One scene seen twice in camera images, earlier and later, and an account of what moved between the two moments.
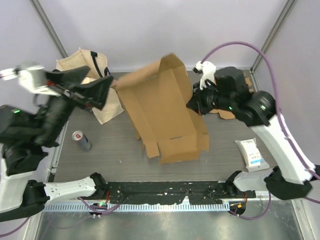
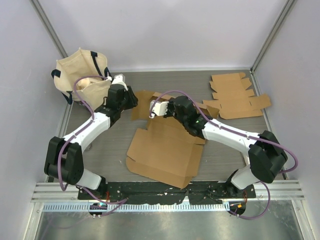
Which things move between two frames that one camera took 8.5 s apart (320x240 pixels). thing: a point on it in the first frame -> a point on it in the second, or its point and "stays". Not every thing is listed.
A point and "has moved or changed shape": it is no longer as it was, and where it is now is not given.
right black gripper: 195,103 -> 169,105
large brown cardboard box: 154,100 has moved or changed shape
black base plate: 201,192 stays
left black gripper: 98,91 -> 132,99
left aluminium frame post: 49,27 stays
